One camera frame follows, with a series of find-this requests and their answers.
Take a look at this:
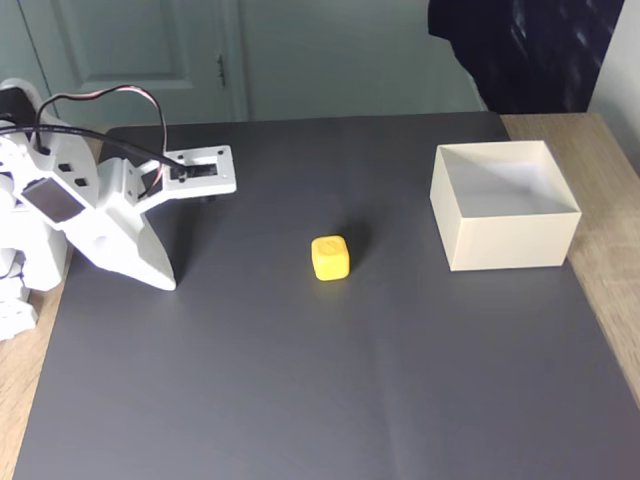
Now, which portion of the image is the yellow cube block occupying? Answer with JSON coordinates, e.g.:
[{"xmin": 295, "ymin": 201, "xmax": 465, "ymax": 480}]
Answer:
[{"xmin": 310, "ymin": 233, "xmax": 351, "ymax": 282}]

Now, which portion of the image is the white open cardboard box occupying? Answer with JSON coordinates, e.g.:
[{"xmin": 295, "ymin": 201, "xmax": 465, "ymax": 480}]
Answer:
[{"xmin": 428, "ymin": 140, "xmax": 583, "ymax": 273}]

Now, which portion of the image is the dark grey table mat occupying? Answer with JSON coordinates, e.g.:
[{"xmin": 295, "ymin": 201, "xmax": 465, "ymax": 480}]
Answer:
[{"xmin": 12, "ymin": 110, "xmax": 640, "ymax": 480}]

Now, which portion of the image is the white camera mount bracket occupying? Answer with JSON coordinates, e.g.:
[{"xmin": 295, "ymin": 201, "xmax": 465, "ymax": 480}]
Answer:
[{"xmin": 97, "ymin": 144, "xmax": 239, "ymax": 207}]

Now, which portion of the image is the thick black cable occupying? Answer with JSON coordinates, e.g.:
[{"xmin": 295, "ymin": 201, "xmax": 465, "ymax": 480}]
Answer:
[{"xmin": 0, "ymin": 124, "xmax": 186, "ymax": 174}]

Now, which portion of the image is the thin red black servo wire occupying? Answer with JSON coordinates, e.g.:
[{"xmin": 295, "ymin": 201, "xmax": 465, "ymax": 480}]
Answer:
[{"xmin": 34, "ymin": 84, "xmax": 169, "ymax": 199}]

